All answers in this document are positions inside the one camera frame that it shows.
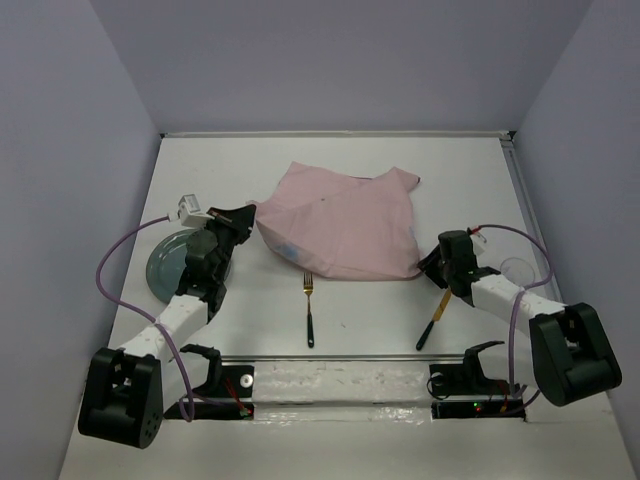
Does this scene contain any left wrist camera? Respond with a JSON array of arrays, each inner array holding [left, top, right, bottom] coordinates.
[[177, 194, 213, 229]]

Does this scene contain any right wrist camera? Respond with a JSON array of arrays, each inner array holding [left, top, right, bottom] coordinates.
[[467, 226, 488, 255]]

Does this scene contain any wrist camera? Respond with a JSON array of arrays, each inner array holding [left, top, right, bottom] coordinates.
[[467, 226, 488, 255], [177, 194, 213, 229]]

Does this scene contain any pink cloth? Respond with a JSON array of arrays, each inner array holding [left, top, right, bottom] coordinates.
[[255, 162, 420, 281]]

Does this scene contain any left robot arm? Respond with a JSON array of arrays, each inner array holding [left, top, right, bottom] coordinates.
[[78, 195, 256, 449]]

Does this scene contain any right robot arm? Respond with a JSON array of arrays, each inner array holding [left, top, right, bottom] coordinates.
[[417, 227, 622, 407]]

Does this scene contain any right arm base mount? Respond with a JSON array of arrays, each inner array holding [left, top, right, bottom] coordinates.
[[426, 341, 526, 420]]

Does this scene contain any gold fork green handle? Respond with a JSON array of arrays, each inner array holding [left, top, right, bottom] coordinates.
[[303, 271, 315, 348]]

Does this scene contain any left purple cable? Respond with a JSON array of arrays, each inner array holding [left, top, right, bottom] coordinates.
[[95, 214, 246, 422]]

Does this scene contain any clear drinking glass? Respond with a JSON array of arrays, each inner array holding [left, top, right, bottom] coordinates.
[[499, 257, 536, 286]]

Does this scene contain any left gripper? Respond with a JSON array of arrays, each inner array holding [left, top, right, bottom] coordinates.
[[198, 204, 254, 282]]

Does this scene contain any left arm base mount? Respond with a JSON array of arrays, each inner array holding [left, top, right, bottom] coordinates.
[[180, 344, 255, 421]]

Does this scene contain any teal plate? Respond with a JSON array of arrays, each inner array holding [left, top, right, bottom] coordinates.
[[144, 228, 234, 302]]

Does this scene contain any gold knife green handle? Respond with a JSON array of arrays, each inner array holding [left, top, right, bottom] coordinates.
[[415, 289, 452, 351]]

